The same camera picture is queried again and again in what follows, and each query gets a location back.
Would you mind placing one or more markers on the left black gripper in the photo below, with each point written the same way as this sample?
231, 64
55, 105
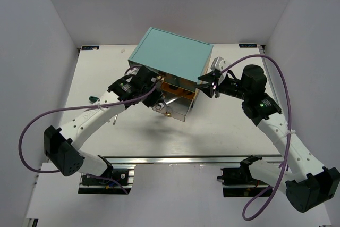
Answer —
157, 95

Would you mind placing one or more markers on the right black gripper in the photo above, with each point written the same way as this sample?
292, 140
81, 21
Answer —
207, 89

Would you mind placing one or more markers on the silver ratcheting ring wrench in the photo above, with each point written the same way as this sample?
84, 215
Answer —
165, 103

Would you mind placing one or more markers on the silver open-end combination wrench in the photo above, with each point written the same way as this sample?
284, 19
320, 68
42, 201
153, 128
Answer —
163, 108

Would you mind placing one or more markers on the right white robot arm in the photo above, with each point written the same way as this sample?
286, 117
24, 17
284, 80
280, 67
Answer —
309, 182

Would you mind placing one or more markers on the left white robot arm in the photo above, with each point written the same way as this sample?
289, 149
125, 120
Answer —
63, 145

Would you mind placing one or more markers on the teal drawer cabinet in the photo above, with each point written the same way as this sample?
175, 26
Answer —
174, 54

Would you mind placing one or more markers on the right blue corner label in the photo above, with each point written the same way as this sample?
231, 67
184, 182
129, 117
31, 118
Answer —
245, 45

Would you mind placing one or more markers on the blue corner label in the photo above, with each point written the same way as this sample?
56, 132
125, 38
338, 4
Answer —
89, 48
245, 45

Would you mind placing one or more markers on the left blue corner label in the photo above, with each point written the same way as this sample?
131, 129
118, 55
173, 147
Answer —
89, 48

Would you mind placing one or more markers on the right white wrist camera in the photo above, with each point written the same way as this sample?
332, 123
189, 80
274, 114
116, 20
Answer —
219, 64

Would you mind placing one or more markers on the aluminium table edge rail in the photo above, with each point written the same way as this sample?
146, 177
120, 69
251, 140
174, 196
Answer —
221, 159

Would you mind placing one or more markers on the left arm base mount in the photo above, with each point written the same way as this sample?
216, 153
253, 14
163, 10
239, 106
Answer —
117, 180

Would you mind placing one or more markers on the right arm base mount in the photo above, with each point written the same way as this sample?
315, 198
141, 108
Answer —
237, 182

